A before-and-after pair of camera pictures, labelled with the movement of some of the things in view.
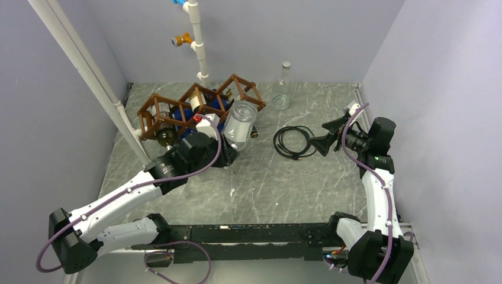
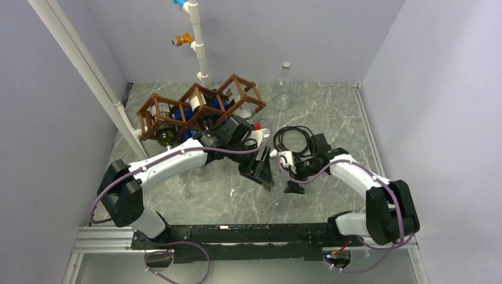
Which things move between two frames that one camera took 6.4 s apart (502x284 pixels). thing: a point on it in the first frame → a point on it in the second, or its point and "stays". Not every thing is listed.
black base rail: x=217 y=242 stays
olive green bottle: x=167 y=135 stays
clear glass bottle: x=240 y=123 → x=279 y=180
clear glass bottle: x=282 y=88 stays
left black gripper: x=227 y=155 → x=258 y=170
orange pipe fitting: x=178 y=41 stays
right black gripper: x=323 y=143 → x=294 y=187
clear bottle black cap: x=254 y=132 → x=244 y=112
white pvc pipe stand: x=191 y=6 stays
